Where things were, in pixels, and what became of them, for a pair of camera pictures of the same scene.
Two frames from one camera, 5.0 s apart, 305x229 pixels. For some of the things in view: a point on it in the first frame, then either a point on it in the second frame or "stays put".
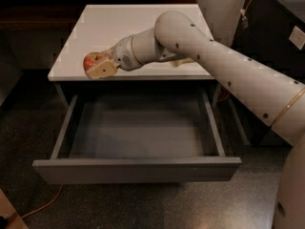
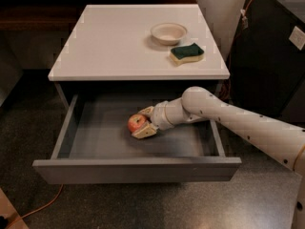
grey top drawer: [147, 135] stays put
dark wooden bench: [59, 13] stays put
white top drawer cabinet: [93, 29] stays put
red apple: [92, 59] -> [135, 121]
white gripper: [123, 55] -> [160, 115]
